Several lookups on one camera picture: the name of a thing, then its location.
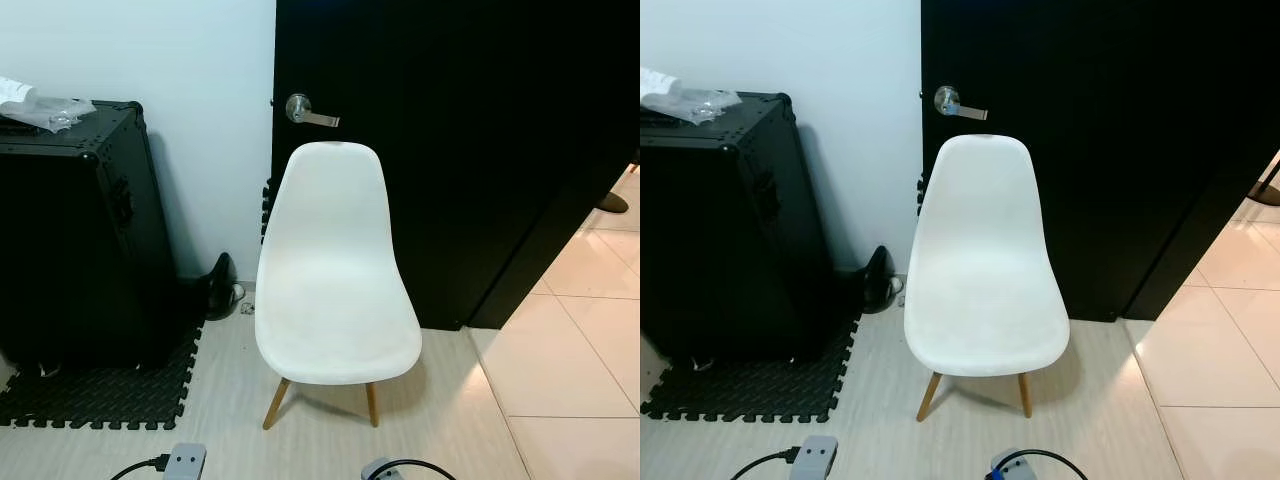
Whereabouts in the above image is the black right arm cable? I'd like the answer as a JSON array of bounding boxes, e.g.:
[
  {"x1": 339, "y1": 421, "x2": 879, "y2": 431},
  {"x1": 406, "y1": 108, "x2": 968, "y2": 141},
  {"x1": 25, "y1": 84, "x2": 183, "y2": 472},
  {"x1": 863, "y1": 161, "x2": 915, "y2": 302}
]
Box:
[
  {"x1": 1010, "y1": 449, "x2": 1089, "y2": 480},
  {"x1": 385, "y1": 459, "x2": 457, "y2": 480}
]

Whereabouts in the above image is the black door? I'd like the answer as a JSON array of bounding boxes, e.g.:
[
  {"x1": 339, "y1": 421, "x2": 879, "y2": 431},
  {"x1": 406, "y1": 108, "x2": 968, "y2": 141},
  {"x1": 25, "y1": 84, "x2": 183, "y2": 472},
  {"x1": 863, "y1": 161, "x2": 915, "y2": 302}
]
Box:
[
  {"x1": 271, "y1": 0, "x2": 641, "y2": 331},
  {"x1": 920, "y1": 0, "x2": 1280, "y2": 323}
]

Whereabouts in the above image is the black flight case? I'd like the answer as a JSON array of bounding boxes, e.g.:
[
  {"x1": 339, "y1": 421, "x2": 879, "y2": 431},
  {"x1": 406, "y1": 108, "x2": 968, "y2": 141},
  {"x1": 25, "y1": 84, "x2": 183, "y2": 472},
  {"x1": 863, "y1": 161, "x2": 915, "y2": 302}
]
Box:
[
  {"x1": 0, "y1": 100, "x2": 201, "y2": 369},
  {"x1": 640, "y1": 92, "x2": 859, "y2": 366}
]

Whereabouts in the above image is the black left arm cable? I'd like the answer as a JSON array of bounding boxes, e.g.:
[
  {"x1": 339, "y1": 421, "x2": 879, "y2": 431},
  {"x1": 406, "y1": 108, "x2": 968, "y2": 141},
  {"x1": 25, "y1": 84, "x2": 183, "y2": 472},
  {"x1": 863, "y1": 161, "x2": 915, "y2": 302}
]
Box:
[
  {"x1": 108, "y1": 455, "x2": 171, "y2": 480},
  {"x1": 728, "y1": 447, "x2": 807, "y2": 480}
]

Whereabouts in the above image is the black foam puzzle mat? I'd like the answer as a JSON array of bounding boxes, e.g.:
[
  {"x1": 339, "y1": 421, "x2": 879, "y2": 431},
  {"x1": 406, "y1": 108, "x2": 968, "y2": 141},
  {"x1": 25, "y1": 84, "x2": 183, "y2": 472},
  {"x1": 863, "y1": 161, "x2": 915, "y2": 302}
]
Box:
[
  {"x1": 641, "y1": 315, "x2": 863, "y2": 424},
  {"x1": 0, "y1": 320, "x2": 204, "y2": 431}
]

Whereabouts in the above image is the black curved floor object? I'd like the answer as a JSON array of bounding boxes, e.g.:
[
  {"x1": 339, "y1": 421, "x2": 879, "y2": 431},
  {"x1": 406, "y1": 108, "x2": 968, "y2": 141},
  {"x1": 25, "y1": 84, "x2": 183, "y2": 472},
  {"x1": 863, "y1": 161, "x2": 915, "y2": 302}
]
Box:
[
  {"x1": 178, "y1": 252, "x2": 239, "y2": 321},
  {"x1": 840, "y1": 245, "x2": 899, "y2": 315}
]

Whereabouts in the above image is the white plastic shell chair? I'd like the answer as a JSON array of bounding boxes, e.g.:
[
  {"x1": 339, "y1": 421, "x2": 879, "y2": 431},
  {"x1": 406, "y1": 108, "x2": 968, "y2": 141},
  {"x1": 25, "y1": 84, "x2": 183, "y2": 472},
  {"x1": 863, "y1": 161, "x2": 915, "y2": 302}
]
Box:
[
  {"x1": 254, "y1": 141, "x2": 423, "y2": 431},
  {"x1": 903, "y1": 134, "x2": 1071, "y2": 422}
]

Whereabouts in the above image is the silver lever door handle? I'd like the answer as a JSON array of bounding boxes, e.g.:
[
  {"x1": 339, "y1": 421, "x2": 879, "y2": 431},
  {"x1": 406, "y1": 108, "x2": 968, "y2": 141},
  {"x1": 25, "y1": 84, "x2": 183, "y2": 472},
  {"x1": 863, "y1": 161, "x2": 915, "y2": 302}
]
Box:
[
  {"x1": 934, "y1": 86, "x2": 989, "y2": 122},
  {"x1": 285, "y1": 93, "x2": 341, "y2": 128}
]

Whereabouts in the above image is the dark stand foot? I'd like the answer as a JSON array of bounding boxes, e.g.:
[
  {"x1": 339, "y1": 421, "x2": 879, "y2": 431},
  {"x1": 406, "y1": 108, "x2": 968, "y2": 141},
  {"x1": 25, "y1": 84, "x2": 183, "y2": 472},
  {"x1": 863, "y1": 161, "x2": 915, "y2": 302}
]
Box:
[
  {"x1": 1247, "y1": 150, "x2": 1280, "y2": 208},
  {"x1": 597, "y1": 160, "x2": 641, "y2": 214}
]

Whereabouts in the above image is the clear crumpled plastic bag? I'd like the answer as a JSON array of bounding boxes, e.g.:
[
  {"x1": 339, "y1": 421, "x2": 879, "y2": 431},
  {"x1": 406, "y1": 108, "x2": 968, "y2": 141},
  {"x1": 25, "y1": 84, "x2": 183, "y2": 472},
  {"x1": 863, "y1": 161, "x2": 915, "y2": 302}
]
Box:
[
  {"x1": 0, "y1": 95, "x2": 98, "y2": 134},
  {"x1": 640, "y1": 86, "x2": 743, "y2": 126}
]

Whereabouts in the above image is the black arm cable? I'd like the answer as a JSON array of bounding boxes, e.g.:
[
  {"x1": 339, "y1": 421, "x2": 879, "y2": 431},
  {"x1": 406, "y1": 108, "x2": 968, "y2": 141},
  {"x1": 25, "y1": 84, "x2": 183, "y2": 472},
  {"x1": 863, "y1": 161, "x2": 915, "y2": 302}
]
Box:
[
  {"x1": 1010, "y1": 449, "x2": 1089, "y2": 480},
  {"x1": 385, "y1": 459, "x2": 457, "y2": 480},
  {"x1": 728, "y1": 447, "x2": 807, "y2": 480},
  {"x1": 108, "y1": 455, "x2": 171, "y2": 480}
]

